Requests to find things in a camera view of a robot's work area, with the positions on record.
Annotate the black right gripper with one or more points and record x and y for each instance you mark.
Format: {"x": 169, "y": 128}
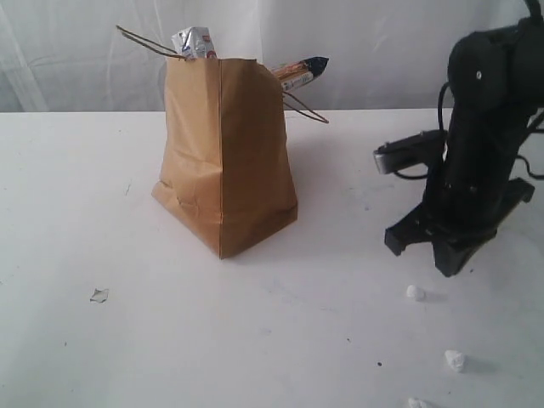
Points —
{"x": 466, "y": 198}

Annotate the spaghetti package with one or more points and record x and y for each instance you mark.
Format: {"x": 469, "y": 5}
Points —
{"x": 298, "y": 74}

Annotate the small white blue carton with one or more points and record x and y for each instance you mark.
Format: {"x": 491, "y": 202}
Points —
{"x": 194, "y": 43}

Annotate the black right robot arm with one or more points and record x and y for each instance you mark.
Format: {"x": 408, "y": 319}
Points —
{"x": 496, "y": 80}

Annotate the large brown paper bag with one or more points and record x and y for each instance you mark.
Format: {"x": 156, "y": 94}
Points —
{"x": 225, "y": 172}

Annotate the white crumpled pellet far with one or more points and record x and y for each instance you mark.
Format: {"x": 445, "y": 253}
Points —
{"x": 415, "y": 293}

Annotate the white crumpled pellet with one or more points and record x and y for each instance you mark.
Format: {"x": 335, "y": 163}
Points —
{"x": 415, "y": 293}
{"x": 414, "y": 402}
{"x": 455, "y": 360}

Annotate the white crumpled pellet middle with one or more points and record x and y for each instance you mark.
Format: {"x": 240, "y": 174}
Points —
{"x": 455, "y": 360}

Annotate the white crumpled pellet near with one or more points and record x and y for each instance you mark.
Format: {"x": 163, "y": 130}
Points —
{"x": 414, "y": 402}

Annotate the torn label scrap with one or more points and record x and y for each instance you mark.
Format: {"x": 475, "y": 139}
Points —
{"x": 99, "y": 296}

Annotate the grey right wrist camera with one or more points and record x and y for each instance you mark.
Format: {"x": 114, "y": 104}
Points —
{"x": 424, "y": 148}

